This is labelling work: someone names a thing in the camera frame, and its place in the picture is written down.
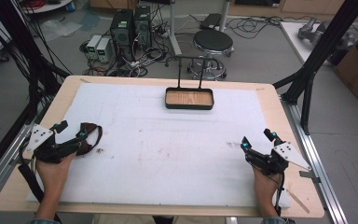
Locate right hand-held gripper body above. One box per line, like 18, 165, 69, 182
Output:
244, 141, 312, 175

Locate person's right hand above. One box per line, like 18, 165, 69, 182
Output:
252, 165, 283, 202

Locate round white table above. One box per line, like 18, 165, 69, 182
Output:
21, 0, 75, 15

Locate white table mat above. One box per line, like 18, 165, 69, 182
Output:
26, 81, 293, 209

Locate person's beige trousers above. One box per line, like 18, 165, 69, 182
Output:
90, 214, 228, 224

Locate grey desk leg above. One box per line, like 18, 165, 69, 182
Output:
167, 0, 184, 57
217, 0, 232, 33

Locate aluminium rail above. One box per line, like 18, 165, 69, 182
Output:
0, 122, 34, 210
280, 95, 350, 224

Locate black computer tower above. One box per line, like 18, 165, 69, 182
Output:
132, 5, 153, 50
109, 8, 136, 62

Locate metal bracket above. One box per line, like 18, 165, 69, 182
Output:
298, 169, 322, 185

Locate dark brown cloth band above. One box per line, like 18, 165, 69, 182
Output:
75, 121, 104, 157

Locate thin wooden stick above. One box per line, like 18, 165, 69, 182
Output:
286, 189, 311, 215

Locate person's left hand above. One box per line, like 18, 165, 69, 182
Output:
35, 152, 77, 195

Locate black flat device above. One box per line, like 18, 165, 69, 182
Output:
200, 12, 224, 31

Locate black metal frame stand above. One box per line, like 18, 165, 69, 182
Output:
0, 0, 72, 186
272, 0, 358, 136

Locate black round stool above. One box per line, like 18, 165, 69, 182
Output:
186, 29, 235, 82

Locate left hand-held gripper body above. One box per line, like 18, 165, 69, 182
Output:
22, 123, 82, 164

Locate black tray with hanger bar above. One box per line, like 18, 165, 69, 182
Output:
164, 55, 219, 111

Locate white side table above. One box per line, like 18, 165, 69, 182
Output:
279, 21, 358, 67

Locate white power supply unit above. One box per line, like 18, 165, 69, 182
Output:
95, 37, 113, 63
85, 34, 103, 60

